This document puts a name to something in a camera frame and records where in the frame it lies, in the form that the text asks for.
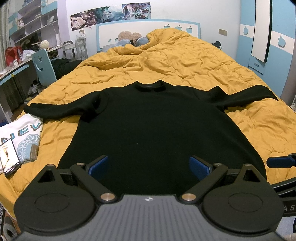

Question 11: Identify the black sweater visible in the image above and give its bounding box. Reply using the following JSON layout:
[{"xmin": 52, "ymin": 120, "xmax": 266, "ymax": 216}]
[{"xmin": 25, "ymin": 81, "xmax": 275, "ymax": 195}]

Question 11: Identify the black clothes pile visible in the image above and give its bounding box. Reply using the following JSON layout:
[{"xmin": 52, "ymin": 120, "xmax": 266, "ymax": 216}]
[{"xmin": 51, "ymin": 58, "xmax": 82, "ymax": 80}]

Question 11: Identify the white printed t-shirt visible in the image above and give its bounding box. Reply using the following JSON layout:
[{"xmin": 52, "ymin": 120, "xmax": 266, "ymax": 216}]
[{"xmin": 1, "ymin": 113, "xmax": 43, "ymax": 164}]

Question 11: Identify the black smartphone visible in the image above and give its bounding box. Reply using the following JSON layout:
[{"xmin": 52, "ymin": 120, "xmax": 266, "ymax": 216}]
[{"xmin": 1, "ymin": 138, "xmax": 22, "ymax": 179}]

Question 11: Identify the blue wooden chair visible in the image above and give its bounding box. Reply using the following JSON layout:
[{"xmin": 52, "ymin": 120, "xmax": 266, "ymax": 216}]
[{"xmin": 31, "ymin": 49, "xmax": 57, "ymax": 86}]

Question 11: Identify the desk with blue edge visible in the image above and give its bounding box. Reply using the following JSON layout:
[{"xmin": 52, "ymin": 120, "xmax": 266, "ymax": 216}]
[{"xmin": 1, "ymin": 50, "xmax": 41, "ymax": 123}]

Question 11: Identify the blue white wardrobe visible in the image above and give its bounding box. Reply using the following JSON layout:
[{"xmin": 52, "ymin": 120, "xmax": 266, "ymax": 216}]
[{"xmin": 236, "ymin": 1, "xmax": 295, "ymax": 96}]

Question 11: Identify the mustard yellow quilt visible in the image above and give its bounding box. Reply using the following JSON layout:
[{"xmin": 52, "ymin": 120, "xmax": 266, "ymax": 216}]
[{"xmin": 1, "ymin": 28, "xmax": 295, "ymax": 214}]

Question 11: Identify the white round lamp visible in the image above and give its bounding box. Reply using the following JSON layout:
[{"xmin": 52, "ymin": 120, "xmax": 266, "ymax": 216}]
[{"xmin": 40, "ymin": 40, "xmax": 49, "ymax": 49}]

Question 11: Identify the blue white headboard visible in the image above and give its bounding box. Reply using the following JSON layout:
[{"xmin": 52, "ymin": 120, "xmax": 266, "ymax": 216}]
[{"xmin": 96, "ymin": 19, "xmax": 201, "ymax": 52}]

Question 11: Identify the red bag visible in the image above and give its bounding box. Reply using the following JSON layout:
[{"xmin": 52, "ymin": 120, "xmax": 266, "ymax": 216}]
[{"xmin": 5, "ymin": 46, "xmax": 23, "ymax": 66}]

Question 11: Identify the blue pillow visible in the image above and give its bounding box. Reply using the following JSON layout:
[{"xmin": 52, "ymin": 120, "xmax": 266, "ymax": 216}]
[{"xmin": 135, "ymin": 37, "xmax": 149, "ymax": 47}]

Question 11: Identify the brown teddy bear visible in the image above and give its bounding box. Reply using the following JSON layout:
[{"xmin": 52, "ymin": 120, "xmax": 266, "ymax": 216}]
[{"xmin": 118, "ymin": 31, "xmax": 142, "ymax": 45}]

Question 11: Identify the anime poster strip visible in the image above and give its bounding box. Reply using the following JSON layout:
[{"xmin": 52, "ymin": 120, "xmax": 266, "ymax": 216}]
[{"xmin": 70, "ymin": 3, "xmax": 151, "ymax": 31}]

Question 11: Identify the wall switch plate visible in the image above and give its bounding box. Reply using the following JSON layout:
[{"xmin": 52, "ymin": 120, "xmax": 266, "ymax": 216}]
[{"xmin": 218, "ymin": 29, "xmax": 227, "ymax": 36}]

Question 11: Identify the wall bookshelf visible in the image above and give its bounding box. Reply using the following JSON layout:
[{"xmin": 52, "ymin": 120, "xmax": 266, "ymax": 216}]
[{"xmin": 8, "ymin": 0, "xmax": 61, "ymax": 47}]

